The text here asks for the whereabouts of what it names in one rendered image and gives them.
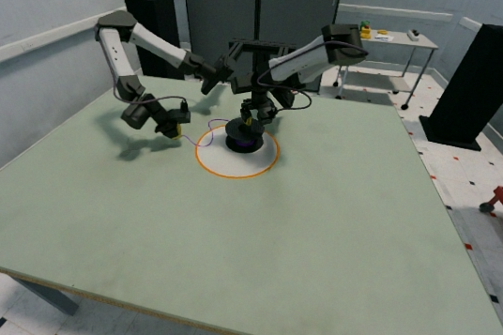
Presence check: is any white flat disc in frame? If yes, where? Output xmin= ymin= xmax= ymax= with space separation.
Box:
xmin=197 ymin=126 xmax=278 ymax=177

